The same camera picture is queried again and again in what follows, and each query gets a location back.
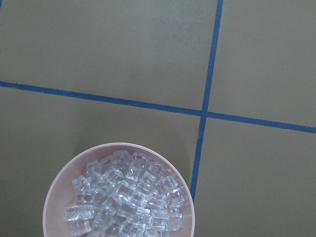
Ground pile of clear ice cubes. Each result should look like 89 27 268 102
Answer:
64 150 184 237

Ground pink bowl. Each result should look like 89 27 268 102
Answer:
42 143 195 237

